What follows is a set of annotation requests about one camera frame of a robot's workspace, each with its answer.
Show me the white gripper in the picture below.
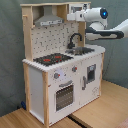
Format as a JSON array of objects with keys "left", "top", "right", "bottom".
[{"left": 67, "top": 11, "right": 84, "bottom": 22}]

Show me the white toy microwave door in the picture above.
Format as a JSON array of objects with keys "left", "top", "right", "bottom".
[{"left": 69, "top": 3, "right": 89, "bottom": 13}]

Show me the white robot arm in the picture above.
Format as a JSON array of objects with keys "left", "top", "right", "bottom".
[{"left": 67, "top": 7, "right": 128, "bottom": 40}]

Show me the wooden toy kitchen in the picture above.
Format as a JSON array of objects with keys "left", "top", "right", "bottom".
[{"left": 22, "top": 2, "right": 105, "bottom": 127}]

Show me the black toy faucet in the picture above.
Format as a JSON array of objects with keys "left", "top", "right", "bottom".
[{"left": 66, "top": 32, "right": 83, "bottom": 50}]

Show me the grey range hood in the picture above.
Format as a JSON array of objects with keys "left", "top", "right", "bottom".
[{"left": 34, "top": 6, "right": 64, "bottom": 27}]

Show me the metal toy sink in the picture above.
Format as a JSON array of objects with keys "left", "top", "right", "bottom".
[{"left": 65, "top": 47, "right": 95, "bottom": 55}]

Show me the black toy stovetop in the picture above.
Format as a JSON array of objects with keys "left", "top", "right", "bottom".
[{"left": 34, "top": 53, "right": 71, "bottom": 66}]

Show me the white cabinet door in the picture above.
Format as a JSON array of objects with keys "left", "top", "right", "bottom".
[{"left": 80, "top": 55, "right": 102, "bottom": 106}]

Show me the white oven door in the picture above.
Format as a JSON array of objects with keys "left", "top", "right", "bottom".
[{"left": 49, "top": 73, "right": 80, "bottom": 125}]

